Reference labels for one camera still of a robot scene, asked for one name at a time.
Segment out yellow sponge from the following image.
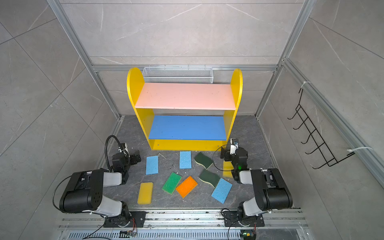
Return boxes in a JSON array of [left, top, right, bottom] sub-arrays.
[[223, 161, 234, 179], [138, 182, 154, 205]]

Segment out blue sponge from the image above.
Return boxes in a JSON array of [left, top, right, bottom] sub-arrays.
[[179, 151, 192, 169], [146, 156, 159, 175], [211, 178, 233, 204]]

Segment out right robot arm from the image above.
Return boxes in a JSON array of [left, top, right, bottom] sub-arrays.
[[220, 145, 293, 226]]

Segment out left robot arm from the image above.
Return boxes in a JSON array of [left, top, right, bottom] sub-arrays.
[[55, 151, 146, 228]]

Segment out yellow shelf pink blue boards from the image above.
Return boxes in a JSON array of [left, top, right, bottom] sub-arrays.
[[127, 68, 243, 151]]

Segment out dark green sponge upper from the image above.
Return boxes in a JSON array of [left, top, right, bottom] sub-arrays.
[[194, 153, 213, 170]]

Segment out dark green sponge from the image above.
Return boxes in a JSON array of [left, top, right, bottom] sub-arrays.
[[194, 153, 213, 170], [199, 169, 221, 188]]

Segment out dark green sponge lower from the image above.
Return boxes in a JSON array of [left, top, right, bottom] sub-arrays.
[[199, 169, 221, 188]]

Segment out bright green sponge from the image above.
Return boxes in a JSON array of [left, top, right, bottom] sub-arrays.
[[162, 172, 182, 195]]

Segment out orange sponge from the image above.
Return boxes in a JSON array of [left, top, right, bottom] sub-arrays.
[[176, 176, 198, 198]]

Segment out metal mesh basket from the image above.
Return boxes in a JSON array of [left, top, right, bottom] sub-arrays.
[[143, 67, 214, 84]]

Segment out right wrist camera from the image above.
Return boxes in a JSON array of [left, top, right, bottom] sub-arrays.
[[230, 138, 239, 155]]

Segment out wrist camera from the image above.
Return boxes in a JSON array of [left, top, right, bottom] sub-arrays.
[[120, 143, 129, 155], [230, 138, 239, 155]]

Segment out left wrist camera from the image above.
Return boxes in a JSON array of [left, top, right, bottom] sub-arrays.
[[120, 143, 129, 155]]

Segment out black corrugated cable hose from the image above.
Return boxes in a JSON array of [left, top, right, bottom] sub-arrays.
[[104, 134, 125, 172]]

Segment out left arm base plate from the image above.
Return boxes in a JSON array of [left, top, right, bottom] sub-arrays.
[[104, 211, 147, 228]]

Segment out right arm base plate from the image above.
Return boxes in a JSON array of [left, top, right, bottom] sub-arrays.
[[221, 209, 265, 227]]

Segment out aluminium mounting rail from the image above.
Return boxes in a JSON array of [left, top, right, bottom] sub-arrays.
[[56, 209, 314, 240]]

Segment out black wire hook rack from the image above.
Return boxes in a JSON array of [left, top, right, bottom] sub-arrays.
[[287, 89, 355, 170]]

